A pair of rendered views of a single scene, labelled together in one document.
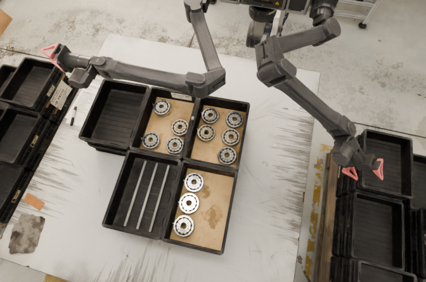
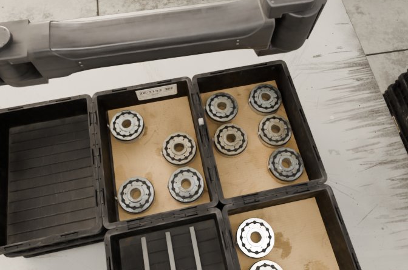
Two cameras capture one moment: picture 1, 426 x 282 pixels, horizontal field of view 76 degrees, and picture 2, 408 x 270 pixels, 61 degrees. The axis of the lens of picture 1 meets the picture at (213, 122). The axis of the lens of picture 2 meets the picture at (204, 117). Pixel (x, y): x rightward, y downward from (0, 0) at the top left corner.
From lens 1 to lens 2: 0.63 m
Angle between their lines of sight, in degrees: 12
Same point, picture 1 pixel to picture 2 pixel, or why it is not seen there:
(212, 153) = (256, 171)
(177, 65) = not seen: hidden behind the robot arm
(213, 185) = (288, 227)
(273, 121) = (311, 82)
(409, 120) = not seen: outside the picture
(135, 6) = not seen: outside the picture
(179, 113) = (162, 124)
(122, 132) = (69, 202)
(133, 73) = (109, 39)
